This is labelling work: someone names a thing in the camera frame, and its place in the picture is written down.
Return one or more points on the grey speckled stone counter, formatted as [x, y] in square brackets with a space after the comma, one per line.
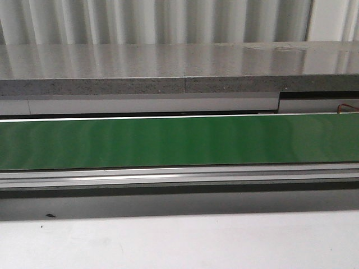
[82, 69]

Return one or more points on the green conveyor belt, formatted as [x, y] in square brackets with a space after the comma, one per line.
[86, 143]

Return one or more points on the white pleated curtain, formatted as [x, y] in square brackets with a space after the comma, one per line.
[176, 22]

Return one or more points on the aluminium conveyor frame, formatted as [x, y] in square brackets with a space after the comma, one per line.
[178, 179]

